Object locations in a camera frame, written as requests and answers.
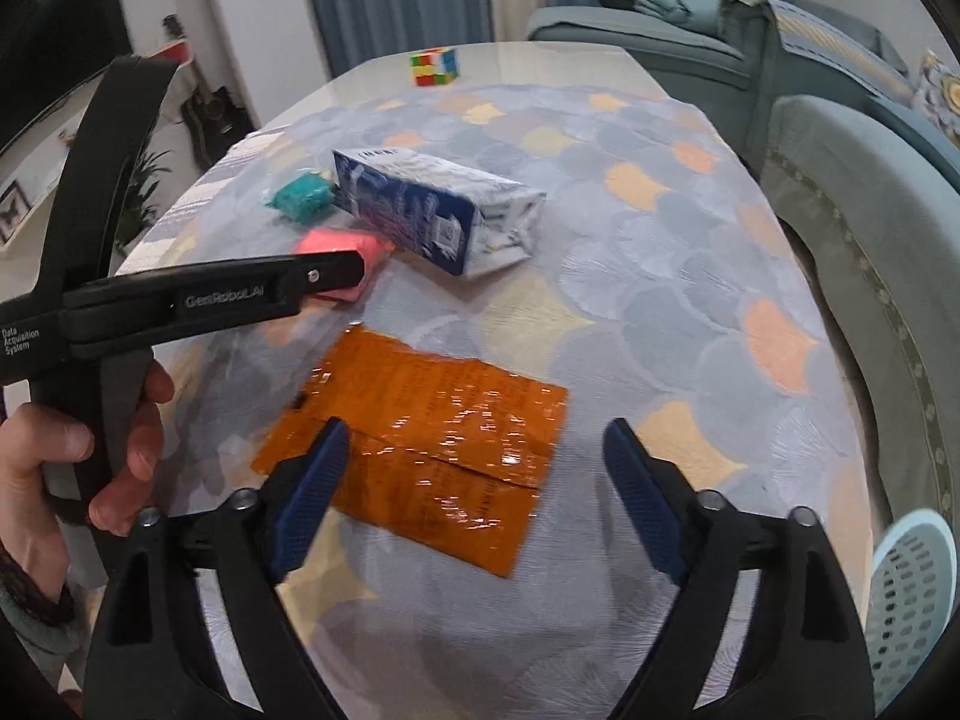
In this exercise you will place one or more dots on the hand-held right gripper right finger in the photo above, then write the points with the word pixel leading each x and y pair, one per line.
pixel 641 502

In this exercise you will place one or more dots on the folded teal blanket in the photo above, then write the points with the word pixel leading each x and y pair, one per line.
pixel 675 4

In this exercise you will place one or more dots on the small butterfly dark frame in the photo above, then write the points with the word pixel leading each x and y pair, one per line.
pixel 11 202

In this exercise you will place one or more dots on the black television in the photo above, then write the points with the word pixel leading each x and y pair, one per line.
pixel 52 45

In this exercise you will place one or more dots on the person's left forearm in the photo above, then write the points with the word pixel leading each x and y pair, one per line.
pixel 30 615

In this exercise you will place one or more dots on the teal small packet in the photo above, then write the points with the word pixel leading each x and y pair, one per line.
pixel 300 196

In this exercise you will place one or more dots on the dark flat tablet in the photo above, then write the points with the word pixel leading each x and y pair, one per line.
pixel 616 1

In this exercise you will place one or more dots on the light blue plastic basket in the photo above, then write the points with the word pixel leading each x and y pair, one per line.
pixel 907 600

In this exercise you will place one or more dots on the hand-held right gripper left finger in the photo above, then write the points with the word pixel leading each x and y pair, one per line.
pixel 307 502

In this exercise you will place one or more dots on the blue beige curtain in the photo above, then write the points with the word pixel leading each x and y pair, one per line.
pixel 405 0

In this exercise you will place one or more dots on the black acoustic guitar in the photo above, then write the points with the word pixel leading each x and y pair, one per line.
pixel 214 116

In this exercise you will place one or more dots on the floral sofa pillow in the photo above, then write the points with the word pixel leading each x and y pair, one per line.
pixel 941 94

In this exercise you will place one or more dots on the person's left hand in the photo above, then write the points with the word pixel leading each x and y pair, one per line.
pixel 45 435

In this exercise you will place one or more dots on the colourful puzzle cube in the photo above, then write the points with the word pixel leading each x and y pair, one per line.
pixel 433 67

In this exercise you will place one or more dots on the teal corner sofa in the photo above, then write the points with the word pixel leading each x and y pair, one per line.
pixel 847 187

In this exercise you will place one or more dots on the orange foil snack wrapper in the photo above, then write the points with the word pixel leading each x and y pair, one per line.
pixel 435 420

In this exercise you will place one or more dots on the blue white drink carton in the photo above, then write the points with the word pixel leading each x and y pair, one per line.
pixel 405 202

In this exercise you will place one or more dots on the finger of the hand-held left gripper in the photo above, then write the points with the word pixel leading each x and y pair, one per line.
pixel 330 277

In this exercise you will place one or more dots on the pink small packet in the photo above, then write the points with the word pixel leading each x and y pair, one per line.
pixel 337 244

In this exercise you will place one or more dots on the green potted plant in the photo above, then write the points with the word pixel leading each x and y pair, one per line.
pixel 142 195

